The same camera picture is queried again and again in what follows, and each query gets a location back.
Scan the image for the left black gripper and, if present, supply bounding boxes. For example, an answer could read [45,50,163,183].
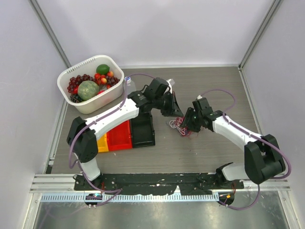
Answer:
[153,91,183,117]

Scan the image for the red cable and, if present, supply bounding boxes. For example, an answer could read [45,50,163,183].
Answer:
[175,116,198,139]

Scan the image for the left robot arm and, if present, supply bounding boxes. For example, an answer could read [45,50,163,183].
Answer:
[67,77,183,190]

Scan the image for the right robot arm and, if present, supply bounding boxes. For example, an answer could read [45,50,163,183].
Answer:
[181,98,286,188]

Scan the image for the black plastic bin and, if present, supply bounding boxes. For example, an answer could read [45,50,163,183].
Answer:
[130,112,155,148]

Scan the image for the clear water bottle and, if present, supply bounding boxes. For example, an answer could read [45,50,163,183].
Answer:
[124,76,136,96]

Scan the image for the red plastic bin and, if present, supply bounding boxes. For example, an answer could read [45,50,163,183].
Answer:
[107,120,132,151]

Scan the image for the yellow plastic bin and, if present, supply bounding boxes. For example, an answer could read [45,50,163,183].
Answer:
[97,134,109,153]

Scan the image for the red cherry cluster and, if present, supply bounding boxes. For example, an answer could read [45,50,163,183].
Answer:
[94,71,120,89]

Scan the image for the white plastic basket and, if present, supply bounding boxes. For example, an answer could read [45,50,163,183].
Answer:
[57,55,124,114]

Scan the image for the green lime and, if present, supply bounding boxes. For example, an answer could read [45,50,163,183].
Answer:
[96,64,110,75]

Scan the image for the green melon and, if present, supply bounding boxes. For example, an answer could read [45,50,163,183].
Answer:
[78,81,100,101]

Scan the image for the red grape bunch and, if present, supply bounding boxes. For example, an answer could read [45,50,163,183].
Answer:
[67,74,93,94]

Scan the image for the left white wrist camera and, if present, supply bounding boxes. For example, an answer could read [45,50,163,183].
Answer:
[166,79,175,93]

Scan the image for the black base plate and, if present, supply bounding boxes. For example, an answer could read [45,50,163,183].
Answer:
[73,172,245,196]

